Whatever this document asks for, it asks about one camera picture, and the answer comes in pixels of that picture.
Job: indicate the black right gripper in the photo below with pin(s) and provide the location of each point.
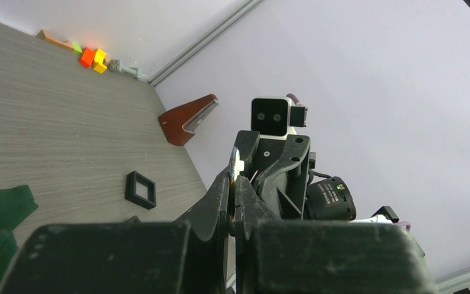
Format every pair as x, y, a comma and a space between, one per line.
277, 170

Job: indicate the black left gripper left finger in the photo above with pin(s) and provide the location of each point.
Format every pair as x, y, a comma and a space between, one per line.
187, 255

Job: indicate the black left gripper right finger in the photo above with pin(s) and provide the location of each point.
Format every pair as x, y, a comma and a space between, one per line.
297, 256

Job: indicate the round white brooch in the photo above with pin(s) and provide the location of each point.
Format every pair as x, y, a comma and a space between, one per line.
236, 167

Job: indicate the black square display box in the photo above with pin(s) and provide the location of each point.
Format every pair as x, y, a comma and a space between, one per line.
140, 190

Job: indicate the brown wooden metronome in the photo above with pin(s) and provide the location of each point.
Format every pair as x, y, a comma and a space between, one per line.
179, 123

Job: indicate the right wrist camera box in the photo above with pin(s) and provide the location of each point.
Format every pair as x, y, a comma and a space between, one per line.
277, 117

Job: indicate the yellow block at wall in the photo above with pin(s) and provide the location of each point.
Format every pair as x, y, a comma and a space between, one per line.
98, 61

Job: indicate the orange block at wall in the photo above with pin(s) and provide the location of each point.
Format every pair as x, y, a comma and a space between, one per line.
87, 57

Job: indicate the wooden block at wall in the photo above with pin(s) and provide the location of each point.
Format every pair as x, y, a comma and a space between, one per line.
48, 37

